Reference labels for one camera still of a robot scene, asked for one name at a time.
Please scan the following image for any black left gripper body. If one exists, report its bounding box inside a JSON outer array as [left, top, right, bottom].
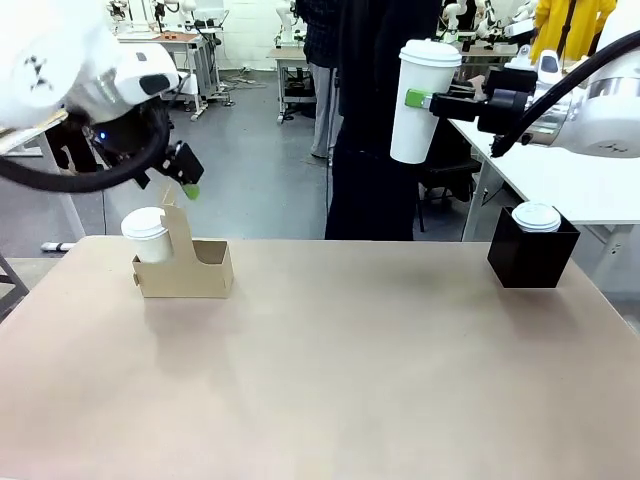
[[159, 142, 205, 186]]

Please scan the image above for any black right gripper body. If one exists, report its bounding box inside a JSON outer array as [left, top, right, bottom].
[[429, 85, 532, 134]]

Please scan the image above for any tall white lidded paper cup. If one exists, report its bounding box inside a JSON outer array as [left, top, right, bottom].
[[389, 38, 463, 165]]

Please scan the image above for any brown cardboard cup carrier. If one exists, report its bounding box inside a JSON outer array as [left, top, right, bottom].
[[132, 184, 235, 300]]

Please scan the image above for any white side table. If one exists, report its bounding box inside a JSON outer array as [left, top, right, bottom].
[[447, 117, 640, 244]]

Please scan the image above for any person in black clothes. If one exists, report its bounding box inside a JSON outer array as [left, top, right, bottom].
[[324, 0, 449, 242]]

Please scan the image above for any black chair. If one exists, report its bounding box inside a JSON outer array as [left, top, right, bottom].
[[416, 158, 482, 232]]

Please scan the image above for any person in grey trousers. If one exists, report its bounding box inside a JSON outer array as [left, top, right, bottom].
[[301, 0, 346, 159]]

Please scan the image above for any workbench with orange items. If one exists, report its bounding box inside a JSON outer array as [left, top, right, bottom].
[[115, 30, 222, 122]]

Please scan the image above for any person in yellow jacket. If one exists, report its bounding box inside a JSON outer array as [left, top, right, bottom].
[[529, 0, 619, 64]]

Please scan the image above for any grey metal workbench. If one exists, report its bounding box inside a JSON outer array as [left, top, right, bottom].
[[268, 47, 321, 125]]

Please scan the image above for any black square box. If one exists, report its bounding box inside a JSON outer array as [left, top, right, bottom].
[[487, 205, 581, 290]]

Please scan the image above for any wooden board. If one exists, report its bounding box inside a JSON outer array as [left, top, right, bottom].
[[0, 110, 69, 152]]

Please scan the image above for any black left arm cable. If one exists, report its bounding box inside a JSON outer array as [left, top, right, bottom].
[[0, 112, 174, 194]]

